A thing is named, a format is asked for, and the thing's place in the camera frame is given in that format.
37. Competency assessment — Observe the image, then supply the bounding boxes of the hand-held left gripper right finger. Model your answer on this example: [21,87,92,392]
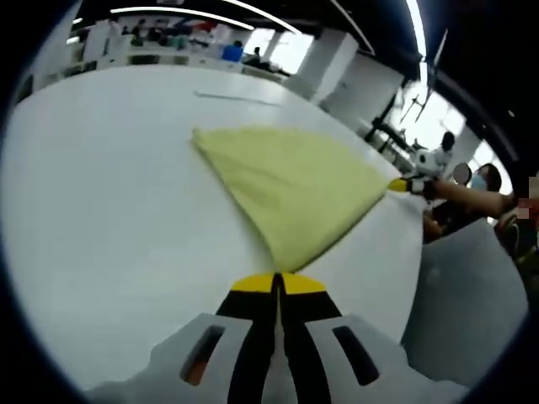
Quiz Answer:
[277,272,468,404]

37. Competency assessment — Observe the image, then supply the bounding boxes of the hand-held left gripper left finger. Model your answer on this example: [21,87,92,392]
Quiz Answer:
[86,272,277,404]

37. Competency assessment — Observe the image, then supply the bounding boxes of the yellow blue black garment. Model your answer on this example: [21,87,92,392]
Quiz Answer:
[191,125,398,274]

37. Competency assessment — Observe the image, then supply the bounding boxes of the ceiling light strip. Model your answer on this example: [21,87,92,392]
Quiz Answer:
[109,5,257,31]
[405,0,430,86]
[221,0,305,35]

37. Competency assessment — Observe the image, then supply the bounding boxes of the white counter cabinet row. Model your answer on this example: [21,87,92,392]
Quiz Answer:
[125,50,292,82]

